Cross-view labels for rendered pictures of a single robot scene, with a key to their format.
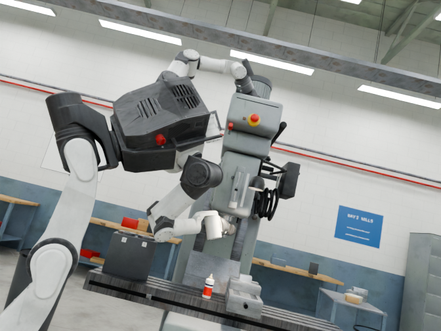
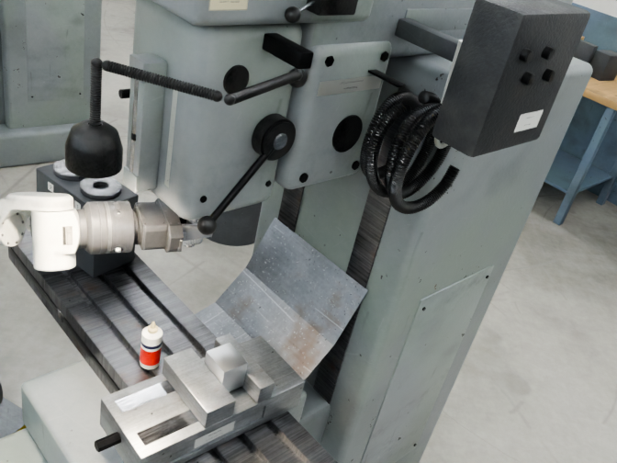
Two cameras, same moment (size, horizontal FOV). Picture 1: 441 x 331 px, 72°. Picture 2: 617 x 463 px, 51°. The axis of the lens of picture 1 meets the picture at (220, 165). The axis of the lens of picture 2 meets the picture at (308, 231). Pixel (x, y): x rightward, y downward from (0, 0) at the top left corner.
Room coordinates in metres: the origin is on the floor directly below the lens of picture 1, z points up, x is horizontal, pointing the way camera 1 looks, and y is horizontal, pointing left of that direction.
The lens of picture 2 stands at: (0.98, -0.88, 1.87)
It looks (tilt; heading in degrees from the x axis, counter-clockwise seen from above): 31 degrees down; 40
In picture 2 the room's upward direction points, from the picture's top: 13 degrees clockwise
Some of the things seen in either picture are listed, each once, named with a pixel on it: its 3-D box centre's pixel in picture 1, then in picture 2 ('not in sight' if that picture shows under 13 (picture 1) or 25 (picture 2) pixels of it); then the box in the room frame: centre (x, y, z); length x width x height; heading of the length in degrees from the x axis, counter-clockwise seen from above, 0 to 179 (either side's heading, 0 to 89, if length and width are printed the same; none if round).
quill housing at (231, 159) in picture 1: (235, 185); (208, 102); (1.59, -0.10, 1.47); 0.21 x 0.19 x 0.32; 89
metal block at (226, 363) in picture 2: (244, 281); (225, 368); (1.58, -0.26, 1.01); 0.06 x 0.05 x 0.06; 87
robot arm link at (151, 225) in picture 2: (220, 227); (140, 227); (1.50, -0.07, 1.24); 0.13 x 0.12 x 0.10; 71
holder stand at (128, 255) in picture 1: (131, 253); (86, 213); (1.61, 0.33, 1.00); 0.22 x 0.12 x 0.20; 99
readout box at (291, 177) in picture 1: (288, 181); (513, 76); (1.88, -0.44, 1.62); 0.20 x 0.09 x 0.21; 179
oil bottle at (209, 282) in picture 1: (209, 285); (151, 343); (1.53, -0.09, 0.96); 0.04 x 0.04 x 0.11
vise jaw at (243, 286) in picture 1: (244, 286); (197, 386); (1.53, -0.25, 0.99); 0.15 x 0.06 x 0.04; 87
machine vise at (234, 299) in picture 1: (242, 293); (207, 394); (1.55, -0.26, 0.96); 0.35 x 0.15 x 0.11; 177
